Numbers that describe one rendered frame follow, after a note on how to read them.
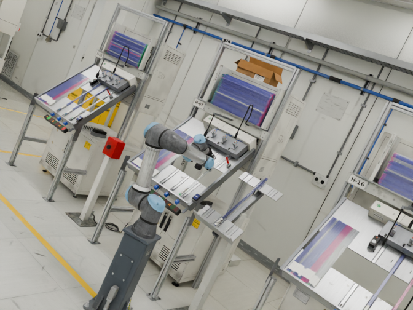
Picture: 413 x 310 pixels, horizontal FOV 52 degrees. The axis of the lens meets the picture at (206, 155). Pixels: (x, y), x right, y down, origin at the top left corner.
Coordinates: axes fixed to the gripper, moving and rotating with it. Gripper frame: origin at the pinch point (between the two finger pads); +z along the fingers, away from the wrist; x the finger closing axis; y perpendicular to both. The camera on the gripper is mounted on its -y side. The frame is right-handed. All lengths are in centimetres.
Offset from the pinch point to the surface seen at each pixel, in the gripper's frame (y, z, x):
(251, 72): 102, 5, 42
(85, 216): -76, 49, 94
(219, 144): 24.1, 3.1, 11.0
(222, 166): 11.3, 6.9, -1.6
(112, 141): -20, 6, 96
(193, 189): -17.9, 1.4, -1.3
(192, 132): 25, 9, 44
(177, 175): -15.3, 1.9, 18.0
